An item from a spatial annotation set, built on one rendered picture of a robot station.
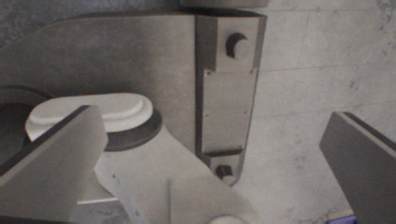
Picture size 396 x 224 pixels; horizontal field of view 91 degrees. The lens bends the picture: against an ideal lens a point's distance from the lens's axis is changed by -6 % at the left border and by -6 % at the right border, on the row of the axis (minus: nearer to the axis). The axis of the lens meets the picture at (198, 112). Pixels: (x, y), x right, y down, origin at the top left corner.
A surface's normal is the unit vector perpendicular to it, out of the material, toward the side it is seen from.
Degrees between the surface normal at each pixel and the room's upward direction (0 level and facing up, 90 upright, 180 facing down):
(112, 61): 0
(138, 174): 90
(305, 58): 0
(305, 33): 0
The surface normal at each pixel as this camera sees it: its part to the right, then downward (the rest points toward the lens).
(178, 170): 0.00, -0.85
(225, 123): 0.16, 0.51
